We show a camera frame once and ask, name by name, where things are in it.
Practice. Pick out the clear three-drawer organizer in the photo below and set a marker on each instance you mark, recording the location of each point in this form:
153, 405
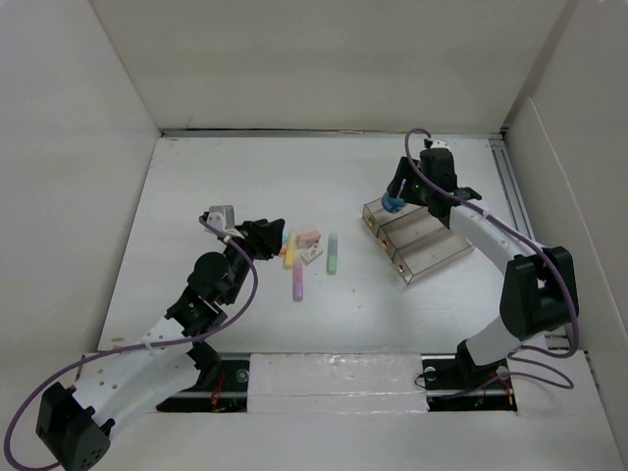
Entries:
417, 244

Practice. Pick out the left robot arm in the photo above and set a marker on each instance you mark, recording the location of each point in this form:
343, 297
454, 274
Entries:
78, 423

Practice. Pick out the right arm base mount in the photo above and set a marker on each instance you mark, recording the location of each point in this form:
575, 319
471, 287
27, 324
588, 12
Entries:
448, 390

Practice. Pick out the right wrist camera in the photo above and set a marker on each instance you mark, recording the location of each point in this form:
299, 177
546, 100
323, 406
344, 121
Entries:
436, 143

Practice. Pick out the white staples box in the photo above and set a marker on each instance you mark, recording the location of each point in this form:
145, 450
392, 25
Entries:
311, 253

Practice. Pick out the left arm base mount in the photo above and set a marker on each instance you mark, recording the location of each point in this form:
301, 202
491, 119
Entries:
221, 385

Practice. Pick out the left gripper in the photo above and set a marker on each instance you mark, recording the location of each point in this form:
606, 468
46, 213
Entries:
261, 236

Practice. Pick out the blue round jar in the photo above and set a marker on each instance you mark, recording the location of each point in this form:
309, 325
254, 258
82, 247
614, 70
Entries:
391, 204

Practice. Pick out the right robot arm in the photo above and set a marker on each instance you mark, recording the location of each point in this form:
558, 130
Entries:
539, 291

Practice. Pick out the pink mini stapler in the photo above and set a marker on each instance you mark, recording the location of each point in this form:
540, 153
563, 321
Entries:
307, 239

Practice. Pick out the yellow highlighter pen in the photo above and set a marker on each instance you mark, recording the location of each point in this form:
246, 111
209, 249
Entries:
291, 246

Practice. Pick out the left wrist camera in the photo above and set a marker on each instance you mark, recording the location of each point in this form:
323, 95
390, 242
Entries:
221, 218

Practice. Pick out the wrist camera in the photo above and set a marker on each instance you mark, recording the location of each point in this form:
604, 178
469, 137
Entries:
436, 143
221, 218

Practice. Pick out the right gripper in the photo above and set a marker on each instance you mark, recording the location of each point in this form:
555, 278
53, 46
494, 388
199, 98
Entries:
401, 172

